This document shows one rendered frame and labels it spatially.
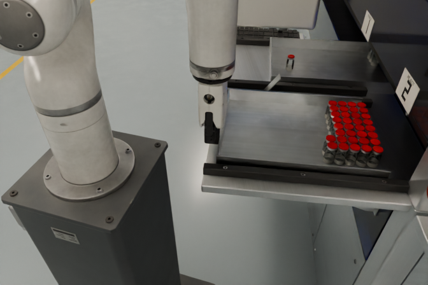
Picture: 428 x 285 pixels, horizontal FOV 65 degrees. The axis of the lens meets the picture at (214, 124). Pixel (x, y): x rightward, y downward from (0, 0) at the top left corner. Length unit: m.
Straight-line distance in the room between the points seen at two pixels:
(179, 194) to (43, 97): 1.29
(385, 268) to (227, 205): 1.03
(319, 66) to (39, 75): 0.80
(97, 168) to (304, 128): 0.48
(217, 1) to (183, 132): 1.69
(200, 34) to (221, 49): 0.04
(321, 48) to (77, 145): 0.86
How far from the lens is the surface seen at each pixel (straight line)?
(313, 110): 0.90
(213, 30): 0.56
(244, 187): 0.68
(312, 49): 1.21
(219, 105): 0.62
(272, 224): 1.72
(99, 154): 0.69
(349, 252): 1.10
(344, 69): 1.12
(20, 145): 2.39
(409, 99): 0.77
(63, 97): 0.61
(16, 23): 0.50
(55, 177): 0.78
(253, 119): 0.84
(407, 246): 0.83
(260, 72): 1.04
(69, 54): 0.63
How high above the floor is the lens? 1.39
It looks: 38 degrees down
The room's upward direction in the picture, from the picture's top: straight up
